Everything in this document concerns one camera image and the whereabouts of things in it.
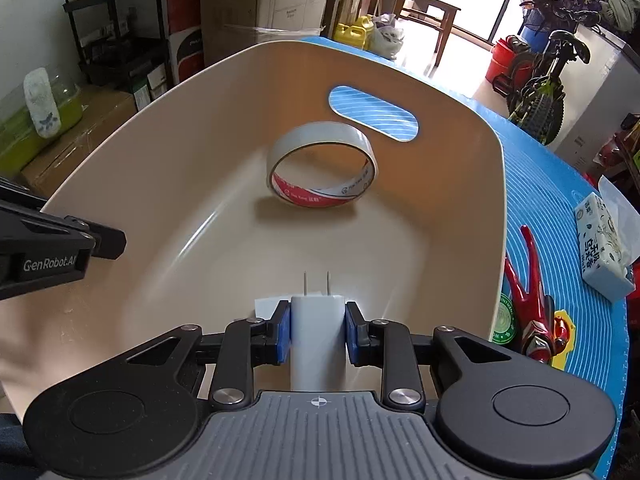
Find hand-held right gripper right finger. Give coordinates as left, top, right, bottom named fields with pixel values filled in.
left=345, top=301, right=512, bottom=411

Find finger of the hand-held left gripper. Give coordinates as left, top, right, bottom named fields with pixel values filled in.
left=0, top=175, right=49, bottom=212
left=64, top=215, right=127, bottom=261

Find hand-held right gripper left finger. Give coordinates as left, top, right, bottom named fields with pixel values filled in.
left=125, top=300, right=292, bottom=409

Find white plug charger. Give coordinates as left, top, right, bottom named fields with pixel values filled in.
left=290, top=271, right=347, bottom=392

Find beige plastic storage basket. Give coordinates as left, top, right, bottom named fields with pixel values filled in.
left=0, top=40, right=509, bottom=422

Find large white tape roll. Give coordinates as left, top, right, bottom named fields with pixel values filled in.
left=266, top=121, right=381, bottom=210

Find green transparent lidded container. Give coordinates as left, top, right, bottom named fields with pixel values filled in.
left=0, top=71, right=84, bottom=177

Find small green tape roll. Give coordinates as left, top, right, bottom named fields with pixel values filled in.
left=492, top=290, right=524, bottom=349

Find dark blue trousers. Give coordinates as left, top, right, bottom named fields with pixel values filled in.
left=0, top=410, right=47, bottom=480

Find black metal rack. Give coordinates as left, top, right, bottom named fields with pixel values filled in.
left=62, top=0, right=174, bottom=102

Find yellow plastic toy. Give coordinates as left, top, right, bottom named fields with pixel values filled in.
left=547, top=308, right=579, bottom=369

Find red black appliance box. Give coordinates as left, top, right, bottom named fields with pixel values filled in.
left=165, top=0, right=207, bottom=87

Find blue silicone baking mat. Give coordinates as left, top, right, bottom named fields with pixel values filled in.
left=299, top=35, right=629, bottom=405

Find white patterned tissue pack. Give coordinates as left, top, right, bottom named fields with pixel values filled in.
left=574, top=175, right=637, bottom=304

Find large printed cardboard box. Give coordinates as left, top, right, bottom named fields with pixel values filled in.
left=199, top=0, right=332, bottom=67

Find white crumpled plastic bag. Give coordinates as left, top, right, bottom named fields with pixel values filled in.
left=372, top=14, right=407, bottom=62

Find yellow plastic jug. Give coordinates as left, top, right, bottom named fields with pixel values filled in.
left=333, top=15, right=374, bottom=52

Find red bucket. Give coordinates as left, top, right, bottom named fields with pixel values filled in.
left=486, top=37, right=532, bottom=94

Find green black bicycle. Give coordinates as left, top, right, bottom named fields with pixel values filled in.
left=492, top=0, right=612, bottom=147

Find wooden chair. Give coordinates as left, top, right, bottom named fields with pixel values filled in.
left=394, top=0, right=462, bottom=69

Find white chest freezer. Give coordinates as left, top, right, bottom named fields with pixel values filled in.
left=552, top=25, right=640, bottom=177

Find blue bucket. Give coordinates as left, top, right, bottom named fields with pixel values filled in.
left=520, top=25, right=552, bottom=54

